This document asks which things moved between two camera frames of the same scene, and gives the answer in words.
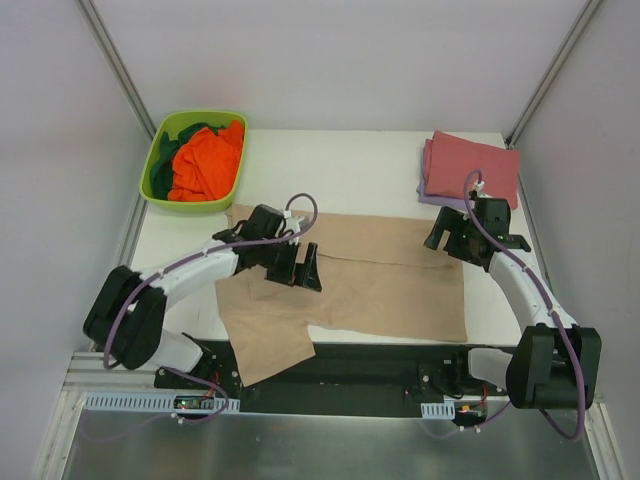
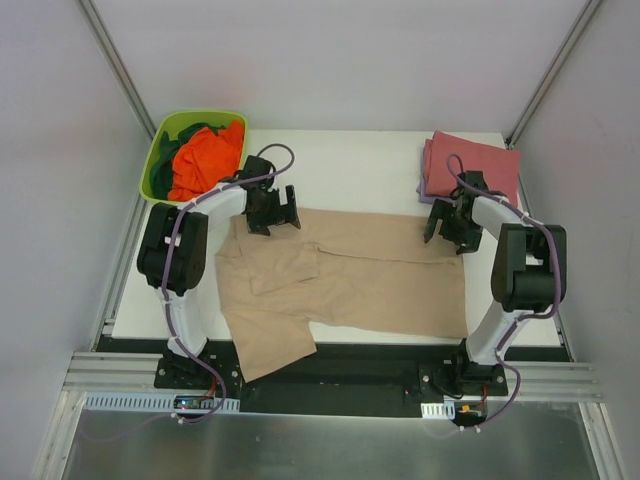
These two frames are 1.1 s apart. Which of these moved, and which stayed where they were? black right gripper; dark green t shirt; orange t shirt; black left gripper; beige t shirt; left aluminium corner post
Moved: black left gripper; black right gripper
Stayed: left aluminium corner post; beige t shirt; dark green t shirt; orange t shirt
